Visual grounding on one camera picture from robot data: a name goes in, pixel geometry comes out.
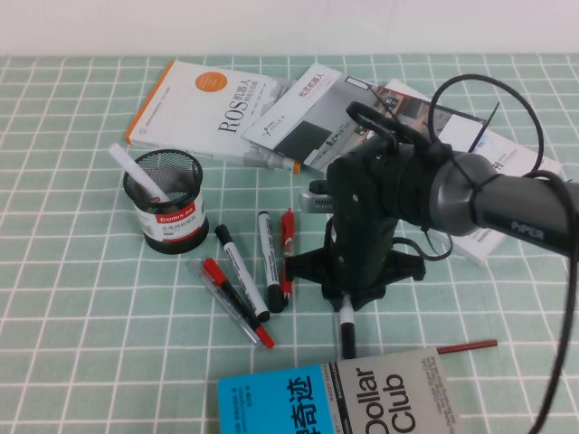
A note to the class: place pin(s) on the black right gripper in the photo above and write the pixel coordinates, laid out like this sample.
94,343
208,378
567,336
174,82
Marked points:
362,203

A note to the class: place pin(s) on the white marker with black caps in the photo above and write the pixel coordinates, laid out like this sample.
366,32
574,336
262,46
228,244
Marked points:
235,262
268,253
347,332

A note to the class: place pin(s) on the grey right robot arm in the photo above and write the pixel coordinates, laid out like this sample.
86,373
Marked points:
497,203

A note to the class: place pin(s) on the red retractable pen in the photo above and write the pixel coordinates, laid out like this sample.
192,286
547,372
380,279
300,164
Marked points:
287,226

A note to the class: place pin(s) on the clear grey pen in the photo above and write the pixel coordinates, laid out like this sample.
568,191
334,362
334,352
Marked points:
226,306

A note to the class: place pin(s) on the red and black pen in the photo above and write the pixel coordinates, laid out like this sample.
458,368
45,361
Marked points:
217,276

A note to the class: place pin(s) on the black mesh pen holder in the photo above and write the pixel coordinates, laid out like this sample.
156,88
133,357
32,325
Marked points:
174,226

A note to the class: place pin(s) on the blue grey Dollar Club book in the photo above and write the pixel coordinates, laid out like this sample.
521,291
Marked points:
371,398

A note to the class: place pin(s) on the red pencil with eraser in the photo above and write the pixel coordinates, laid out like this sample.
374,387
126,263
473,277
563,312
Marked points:
470,346

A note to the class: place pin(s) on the robot photo brochure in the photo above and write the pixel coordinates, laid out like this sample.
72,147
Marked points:
307,108

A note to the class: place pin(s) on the thick white exhibition catalogue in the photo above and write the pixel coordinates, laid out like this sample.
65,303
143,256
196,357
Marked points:
515,149

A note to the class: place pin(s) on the white orange ROS book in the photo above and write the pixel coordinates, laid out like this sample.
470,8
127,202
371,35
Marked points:
194,113

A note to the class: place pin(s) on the white marker with blue print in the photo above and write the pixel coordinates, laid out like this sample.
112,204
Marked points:
131,166

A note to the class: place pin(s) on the green checked tablecloth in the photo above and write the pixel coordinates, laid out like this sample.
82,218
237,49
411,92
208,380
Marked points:
68,316

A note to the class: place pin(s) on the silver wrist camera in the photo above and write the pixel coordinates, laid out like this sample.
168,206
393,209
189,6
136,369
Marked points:
316,201

